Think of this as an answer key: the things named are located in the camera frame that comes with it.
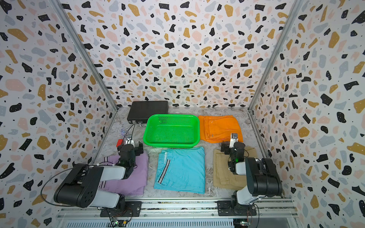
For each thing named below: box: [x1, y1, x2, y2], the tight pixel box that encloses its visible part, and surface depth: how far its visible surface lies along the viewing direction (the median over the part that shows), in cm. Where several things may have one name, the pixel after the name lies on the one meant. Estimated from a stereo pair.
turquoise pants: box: [153, 146, 206, 195], surface depth 87 cm
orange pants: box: [198, 114, 244, 143], surface depth 108 cm
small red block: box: [115, 139, 124, 148], surface depth 100 cm
